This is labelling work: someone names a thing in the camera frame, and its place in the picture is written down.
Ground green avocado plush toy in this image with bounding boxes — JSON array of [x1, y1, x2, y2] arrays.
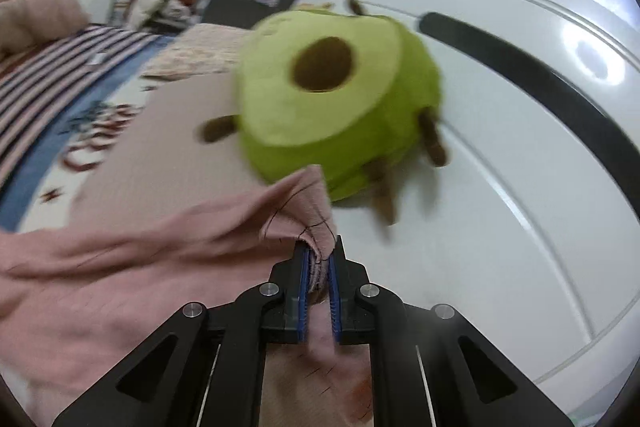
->
[[199, 0, 449, 226]]

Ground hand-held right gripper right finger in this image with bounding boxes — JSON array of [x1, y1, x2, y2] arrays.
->
[[327, 235, 576, 427]]

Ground striped blanket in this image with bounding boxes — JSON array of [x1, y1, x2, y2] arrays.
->
[[0, 25, 166, 188]]

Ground pink pants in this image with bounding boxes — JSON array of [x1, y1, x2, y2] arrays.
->
[[0, 164, 373, 427]]

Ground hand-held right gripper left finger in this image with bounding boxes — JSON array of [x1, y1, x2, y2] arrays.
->
[[51, 241, 312, 427]]

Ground beige lace cloth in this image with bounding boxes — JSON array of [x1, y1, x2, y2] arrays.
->
[[142, 23, 256, 80]]

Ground beige plush pillow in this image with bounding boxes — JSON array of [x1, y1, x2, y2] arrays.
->
[[0, 0, 91, 62]]

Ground printed bed sheet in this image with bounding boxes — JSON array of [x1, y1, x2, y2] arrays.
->
[[0, 34, 211, 233]]

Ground white wardrobe door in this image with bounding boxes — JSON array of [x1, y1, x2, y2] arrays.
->
[[295, 0, 640, 390]]

